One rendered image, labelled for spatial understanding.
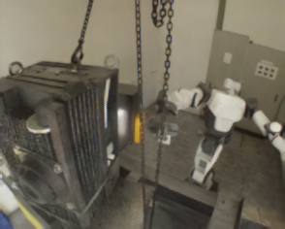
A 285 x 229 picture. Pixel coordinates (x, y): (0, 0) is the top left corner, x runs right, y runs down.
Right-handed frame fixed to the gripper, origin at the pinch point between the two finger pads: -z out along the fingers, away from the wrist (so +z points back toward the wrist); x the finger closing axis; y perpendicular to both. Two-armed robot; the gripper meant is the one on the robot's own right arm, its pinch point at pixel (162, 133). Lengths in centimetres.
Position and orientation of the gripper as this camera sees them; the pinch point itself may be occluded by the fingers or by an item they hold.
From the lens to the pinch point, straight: 68.9
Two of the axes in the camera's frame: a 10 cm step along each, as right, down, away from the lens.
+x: -9.7, -1.3, 1.8
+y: 0.2, -8.6, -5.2
